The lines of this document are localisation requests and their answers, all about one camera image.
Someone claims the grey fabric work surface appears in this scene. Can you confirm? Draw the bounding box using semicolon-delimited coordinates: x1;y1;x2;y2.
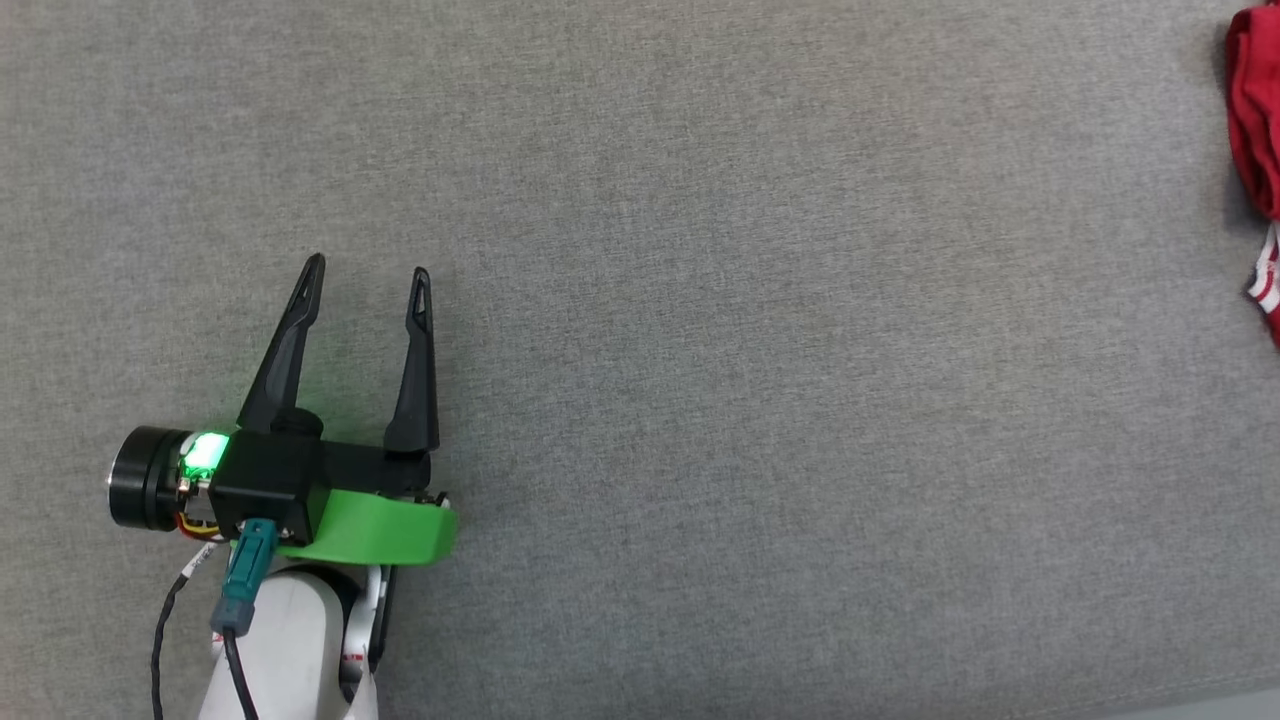
0;0;1280;720

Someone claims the black cable with teal plug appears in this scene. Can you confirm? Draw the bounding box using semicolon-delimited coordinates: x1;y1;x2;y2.
210;518;280;720

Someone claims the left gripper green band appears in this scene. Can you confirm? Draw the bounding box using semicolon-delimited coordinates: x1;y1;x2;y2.
108;253;459;567

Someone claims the thin black cable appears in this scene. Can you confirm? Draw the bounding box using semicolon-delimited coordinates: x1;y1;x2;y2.
150;543;218;720

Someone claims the red garment with white trim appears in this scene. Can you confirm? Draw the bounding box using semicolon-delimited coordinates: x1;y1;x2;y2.
1225;0;1280;351

